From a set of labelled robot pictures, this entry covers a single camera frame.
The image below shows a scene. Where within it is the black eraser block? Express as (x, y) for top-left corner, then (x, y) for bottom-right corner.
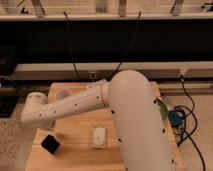
(41, 135), (60, 154)

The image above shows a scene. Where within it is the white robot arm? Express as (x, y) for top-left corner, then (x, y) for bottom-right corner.
(21, 70), (175, 171)

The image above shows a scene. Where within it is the white plastic bottle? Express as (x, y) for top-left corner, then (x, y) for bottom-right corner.
(86, 79), (107, 89)

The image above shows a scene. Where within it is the green bowl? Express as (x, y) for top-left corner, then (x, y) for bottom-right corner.
(157, 99), (168, 122)

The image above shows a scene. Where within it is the black cable right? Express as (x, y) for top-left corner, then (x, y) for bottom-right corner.
(107, 10), (142, 81)

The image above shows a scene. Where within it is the blue cable connector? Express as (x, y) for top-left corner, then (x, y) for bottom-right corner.
(168, 110), (184, 127)

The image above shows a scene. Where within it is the black cable left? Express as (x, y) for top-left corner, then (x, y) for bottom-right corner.
(62, 11), (82, 81)

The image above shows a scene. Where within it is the black floor cable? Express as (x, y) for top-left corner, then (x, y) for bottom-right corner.
(173, 73), (208, 171)

